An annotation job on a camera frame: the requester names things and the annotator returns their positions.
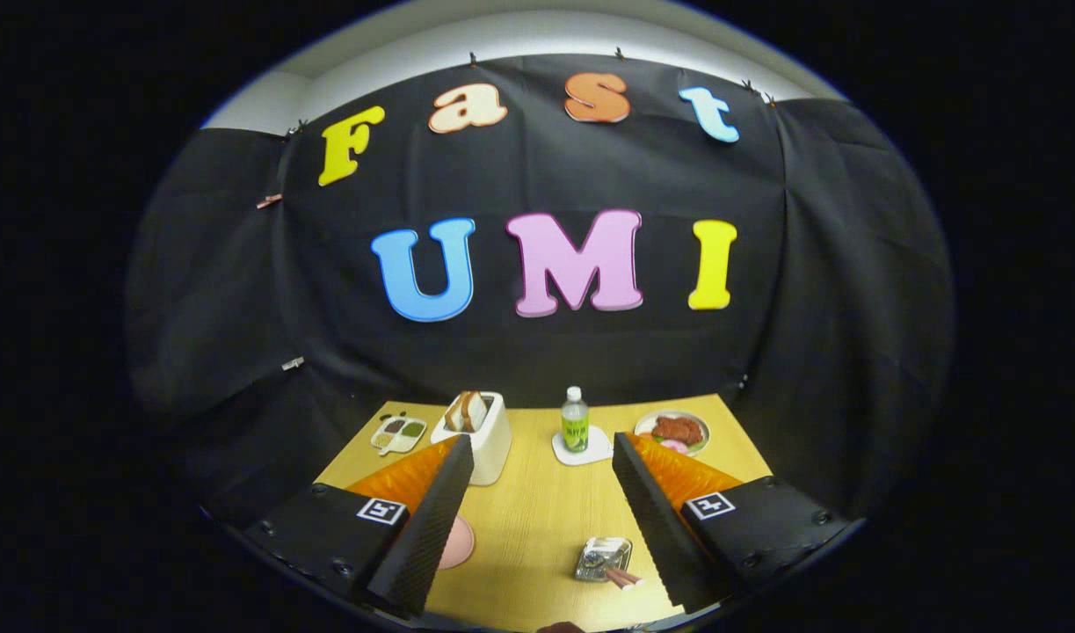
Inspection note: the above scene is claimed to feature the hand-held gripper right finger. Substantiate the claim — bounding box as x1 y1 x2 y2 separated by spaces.
612 431 853 615

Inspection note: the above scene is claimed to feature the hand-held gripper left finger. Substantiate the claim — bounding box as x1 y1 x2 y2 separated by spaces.
241 434 476 620

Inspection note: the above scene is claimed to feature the fork with checkered handle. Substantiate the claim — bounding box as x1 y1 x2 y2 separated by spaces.
590 549 645 586

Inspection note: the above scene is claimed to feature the pink round plate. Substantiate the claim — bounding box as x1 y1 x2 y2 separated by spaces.
438 515 476 571

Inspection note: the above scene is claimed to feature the white divided condiment tray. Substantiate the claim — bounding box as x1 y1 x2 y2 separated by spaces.
371 415 428 456

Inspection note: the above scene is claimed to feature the white square coaster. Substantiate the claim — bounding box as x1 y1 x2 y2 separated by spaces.
552 426 615 466

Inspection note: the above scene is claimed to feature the brown meat piece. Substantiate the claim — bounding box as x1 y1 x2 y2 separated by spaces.
651 416 705 445

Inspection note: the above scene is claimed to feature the white toaster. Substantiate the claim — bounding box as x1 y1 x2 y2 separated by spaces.
431 391 512 486

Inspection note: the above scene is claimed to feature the white plate with food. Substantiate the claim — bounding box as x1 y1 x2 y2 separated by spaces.
634 411 711 456

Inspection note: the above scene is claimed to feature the green label drink bottle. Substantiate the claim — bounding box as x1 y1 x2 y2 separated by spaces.
561 386 590 454

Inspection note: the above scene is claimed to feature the metal wire cutlery basket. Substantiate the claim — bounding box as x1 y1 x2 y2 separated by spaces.
575 537 634 583

